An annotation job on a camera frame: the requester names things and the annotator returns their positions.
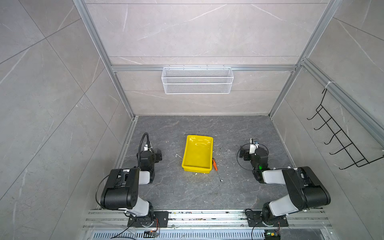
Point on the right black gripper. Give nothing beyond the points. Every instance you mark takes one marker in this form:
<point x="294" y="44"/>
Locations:
<point x="244" y="153"/>

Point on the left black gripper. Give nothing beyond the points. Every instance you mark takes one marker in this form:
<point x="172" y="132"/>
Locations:
<point x="157" y="155"/>

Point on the orange handled screwdriver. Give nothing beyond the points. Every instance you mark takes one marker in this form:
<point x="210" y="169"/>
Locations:
<point x="216" y="169"/>

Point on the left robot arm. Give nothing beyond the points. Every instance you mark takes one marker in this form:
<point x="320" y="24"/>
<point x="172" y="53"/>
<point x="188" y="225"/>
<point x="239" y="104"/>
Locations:
<point x="121" y="192"/>

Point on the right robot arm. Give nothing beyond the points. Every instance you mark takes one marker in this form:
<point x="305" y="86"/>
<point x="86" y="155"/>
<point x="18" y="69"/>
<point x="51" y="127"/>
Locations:
<point x="305" y="190"/>

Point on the yellow plastic bin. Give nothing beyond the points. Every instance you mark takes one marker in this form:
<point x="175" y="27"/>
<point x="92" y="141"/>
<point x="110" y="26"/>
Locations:
<point x="198" y="154"/>

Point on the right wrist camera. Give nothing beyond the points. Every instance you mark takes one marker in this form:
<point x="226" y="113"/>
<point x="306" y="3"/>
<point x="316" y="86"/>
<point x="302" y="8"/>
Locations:
<point x="254" y="145"/>

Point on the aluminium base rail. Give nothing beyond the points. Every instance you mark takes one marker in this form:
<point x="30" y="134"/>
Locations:
<point x="212" y="224"/>

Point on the white wire mesh basket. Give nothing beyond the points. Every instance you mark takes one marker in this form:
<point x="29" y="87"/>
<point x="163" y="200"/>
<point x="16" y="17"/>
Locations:
<point x="197" y="80"/>

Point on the black wire hook rack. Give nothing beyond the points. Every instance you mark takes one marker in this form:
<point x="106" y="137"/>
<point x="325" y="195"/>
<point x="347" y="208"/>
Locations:
<point x="340" y="136"/>

